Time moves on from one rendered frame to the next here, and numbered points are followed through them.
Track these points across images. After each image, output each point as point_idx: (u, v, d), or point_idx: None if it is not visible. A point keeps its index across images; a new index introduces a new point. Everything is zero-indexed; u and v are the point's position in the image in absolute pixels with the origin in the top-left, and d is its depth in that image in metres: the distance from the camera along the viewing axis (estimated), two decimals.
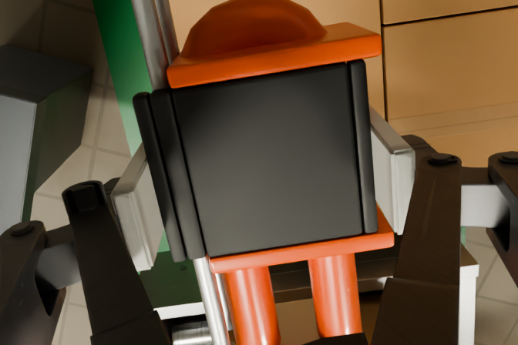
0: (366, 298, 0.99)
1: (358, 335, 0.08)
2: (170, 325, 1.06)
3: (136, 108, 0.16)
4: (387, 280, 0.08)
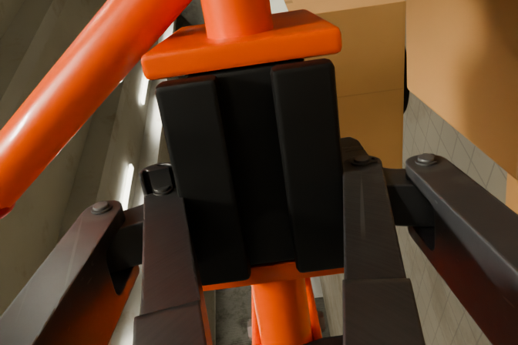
0: None
1: (358, 335, 0.08)
2: None
3: None
4: (343, 283, 0.08)
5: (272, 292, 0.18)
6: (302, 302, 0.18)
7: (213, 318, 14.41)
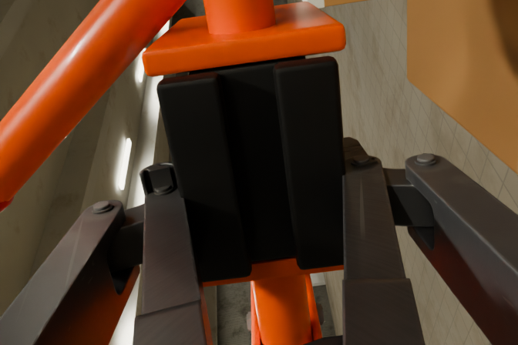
0: None
1: (358, 335, 0.08)
2: None
3: None
4: (343, 283, 0.08)
5: (272, 287, 0.18)
6: (302, 296, 0.18)
7: (215, 305, 14.17)
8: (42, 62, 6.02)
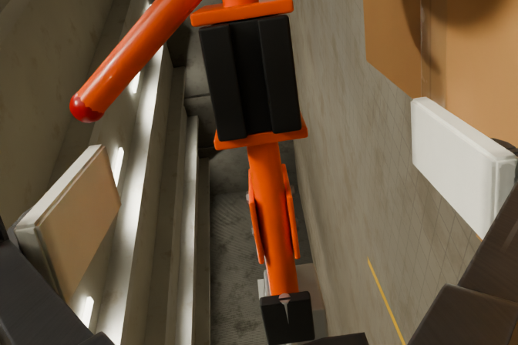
0: None
1: (358, 335, 0.08)
2: None
3: None
4: (444, 286, 0.08)
5: (260, 155, 0.30)
6: (278, 164, 0.31)
7: (208, 319, 14.05)
8: (33, 68, 6.14)
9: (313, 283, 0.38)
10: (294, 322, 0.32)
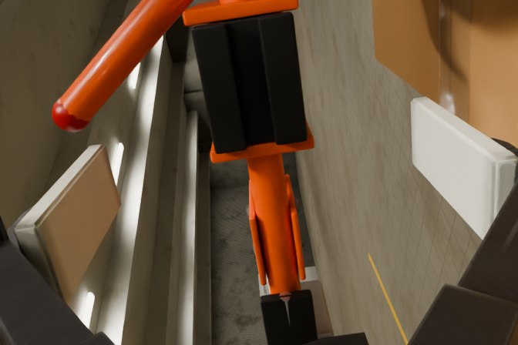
0: None
1: (358, 335, 0.08)
2: None
3: None
4: (444, 286, 0.08)
5: (261, 169, 0.28)
6: (281, 177, 0.28)
7: (209, 313, 14.09)
8: (31, 64, 6.10)
9: (319, 303, 0.35)
10: (296, 324, 0.30)
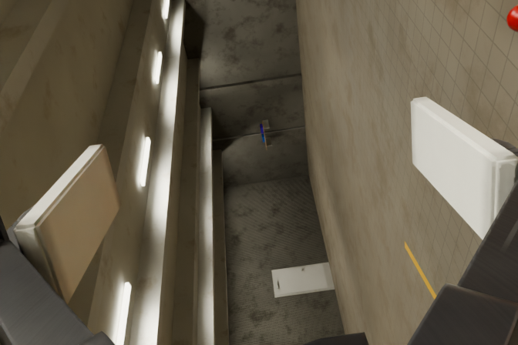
0: None
1: (358, 335, 0.08)
2: None
3: None
4: (444, 286, 0.08)
5: None
6: None
7: (226, 308, 14.19)
8: (73, 56, 6.20)
9: None
10: None
